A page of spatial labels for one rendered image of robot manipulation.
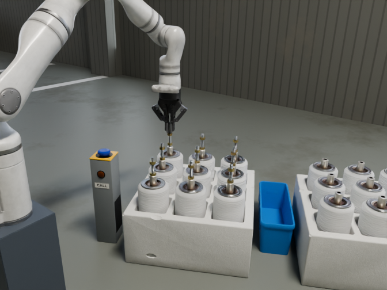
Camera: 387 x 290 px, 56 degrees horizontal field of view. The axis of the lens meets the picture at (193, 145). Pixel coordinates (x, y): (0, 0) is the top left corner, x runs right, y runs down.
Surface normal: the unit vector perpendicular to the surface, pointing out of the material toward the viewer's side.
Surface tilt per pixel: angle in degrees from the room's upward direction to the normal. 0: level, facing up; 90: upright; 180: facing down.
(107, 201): 90
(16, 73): 74
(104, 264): 0
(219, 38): 90
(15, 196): 90
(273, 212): 0
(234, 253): 90
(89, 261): 0
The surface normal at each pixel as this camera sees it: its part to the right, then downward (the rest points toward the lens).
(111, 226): -0.16, 0.37
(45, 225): 0.80, 0.24
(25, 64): 0.83, -0.06
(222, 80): -0.60, 0.29
